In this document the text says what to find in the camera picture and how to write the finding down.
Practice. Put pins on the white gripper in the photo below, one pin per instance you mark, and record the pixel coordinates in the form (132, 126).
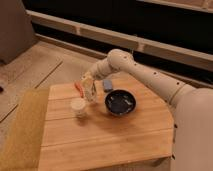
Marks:
(87, 79)

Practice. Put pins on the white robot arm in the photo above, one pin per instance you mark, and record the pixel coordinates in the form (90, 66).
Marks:
(192, 107)

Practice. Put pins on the white plastic cup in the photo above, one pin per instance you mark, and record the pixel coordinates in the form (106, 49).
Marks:
(78, 106)

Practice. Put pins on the blue grey sponge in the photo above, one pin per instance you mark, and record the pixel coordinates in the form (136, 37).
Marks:
(107, 85)

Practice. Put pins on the black bowl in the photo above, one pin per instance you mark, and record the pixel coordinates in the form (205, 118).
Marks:
(120, 102)

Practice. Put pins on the grey cabinet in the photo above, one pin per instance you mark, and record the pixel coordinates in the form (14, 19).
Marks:
(16, 32)

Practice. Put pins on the yellow green mat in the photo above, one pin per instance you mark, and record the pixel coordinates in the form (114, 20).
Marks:
(21, 150)

